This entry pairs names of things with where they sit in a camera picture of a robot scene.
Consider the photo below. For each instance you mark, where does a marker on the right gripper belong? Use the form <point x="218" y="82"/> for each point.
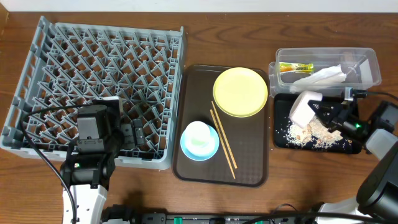
<point x="339" y="113"/>

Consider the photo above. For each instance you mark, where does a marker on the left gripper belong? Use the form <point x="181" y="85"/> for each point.
<point x="130" y="142"/>

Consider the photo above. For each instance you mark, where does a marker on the white bowl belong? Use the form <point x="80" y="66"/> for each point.
<point x="300" y="113"/>

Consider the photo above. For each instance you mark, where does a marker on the white tissue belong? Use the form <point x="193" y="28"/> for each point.
<point x="321" y="79"/>

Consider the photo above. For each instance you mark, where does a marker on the green snack wrapper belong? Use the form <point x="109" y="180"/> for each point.
<point x="285" y="67"/>

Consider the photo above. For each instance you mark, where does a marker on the light blue saucer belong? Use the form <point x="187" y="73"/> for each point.
<point x="210" y="149"/>

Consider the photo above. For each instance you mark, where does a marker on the white plastic cup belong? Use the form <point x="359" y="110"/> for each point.
<point x="198" y="136"/>

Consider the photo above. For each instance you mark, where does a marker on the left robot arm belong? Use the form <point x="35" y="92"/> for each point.
<point x="90" y="163"/>

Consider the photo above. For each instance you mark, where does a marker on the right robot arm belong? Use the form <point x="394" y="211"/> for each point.
<point x="377" y="195"/>

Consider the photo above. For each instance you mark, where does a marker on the spilled rice food waste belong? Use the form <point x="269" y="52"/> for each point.
<point x="315" y="137"/>

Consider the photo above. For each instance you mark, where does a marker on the black waste tray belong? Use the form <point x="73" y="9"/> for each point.
<point x="283" y="102"/>

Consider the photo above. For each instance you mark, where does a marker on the clear plastic waste bin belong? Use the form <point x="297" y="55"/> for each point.
<point x="360" y="65"/>

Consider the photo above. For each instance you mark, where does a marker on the grey plastic dishwasher rack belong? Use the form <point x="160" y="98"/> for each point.
<point x="72" y="64"/>

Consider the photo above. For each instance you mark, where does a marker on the wooden chopstick left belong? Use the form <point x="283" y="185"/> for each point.
<point x="222" y="143"/>

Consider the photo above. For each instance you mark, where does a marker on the wooden chopstick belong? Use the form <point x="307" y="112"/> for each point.
<point x="224" y="135"/>
<point x="222" y="143"/>

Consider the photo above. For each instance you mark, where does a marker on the wooden chopstick right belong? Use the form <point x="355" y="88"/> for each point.
<point x="224" y="135"/>

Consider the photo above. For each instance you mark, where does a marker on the yellow round plate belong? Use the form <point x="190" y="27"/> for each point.
<point x="240" y="92"/>

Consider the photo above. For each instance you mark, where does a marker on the brown plastic serving tray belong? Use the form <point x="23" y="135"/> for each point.
<point x="248" y="137"/>

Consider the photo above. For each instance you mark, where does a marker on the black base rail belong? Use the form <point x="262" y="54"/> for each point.
<point x="123" y="214"/>

